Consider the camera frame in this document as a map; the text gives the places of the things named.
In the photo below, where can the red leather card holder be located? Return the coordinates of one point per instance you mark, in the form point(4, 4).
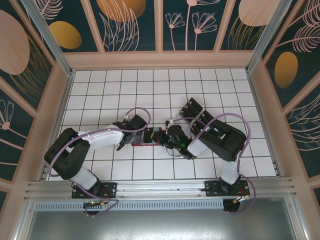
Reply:
point(140, 144)

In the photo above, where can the tray of black blocks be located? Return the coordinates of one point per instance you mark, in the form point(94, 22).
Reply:
point(180, 115)

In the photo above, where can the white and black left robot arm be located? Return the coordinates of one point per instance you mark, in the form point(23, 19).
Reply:
point(105, 138)

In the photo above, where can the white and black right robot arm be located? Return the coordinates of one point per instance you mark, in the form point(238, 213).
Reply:
point(225, 140)

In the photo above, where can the yellow power connector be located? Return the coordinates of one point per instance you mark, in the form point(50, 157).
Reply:
point(102, 204)
point(236, 200)

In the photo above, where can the grey metal panel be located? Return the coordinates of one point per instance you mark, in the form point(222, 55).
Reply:
point(160, 225)

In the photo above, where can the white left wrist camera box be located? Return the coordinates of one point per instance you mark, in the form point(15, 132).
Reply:
point(126, 117)

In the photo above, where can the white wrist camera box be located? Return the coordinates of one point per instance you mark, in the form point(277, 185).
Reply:
point(126, 117)
point(170, 122)

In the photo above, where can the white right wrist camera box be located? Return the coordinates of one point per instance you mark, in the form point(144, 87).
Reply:
point(170, 122)

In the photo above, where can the aluminium mounting rail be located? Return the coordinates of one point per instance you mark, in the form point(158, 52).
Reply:
point(160, 186)

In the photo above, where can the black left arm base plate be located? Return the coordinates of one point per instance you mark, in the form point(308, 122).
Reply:
point(110, 187)

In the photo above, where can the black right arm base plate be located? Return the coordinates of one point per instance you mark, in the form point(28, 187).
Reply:
point(212, 188)

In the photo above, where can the aluminium table side rail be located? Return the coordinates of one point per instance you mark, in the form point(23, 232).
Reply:
point(59, 120)
point(263, 120)

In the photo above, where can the aluminium frame post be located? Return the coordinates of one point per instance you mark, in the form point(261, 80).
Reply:
point(267, 35)
point(46, 35)

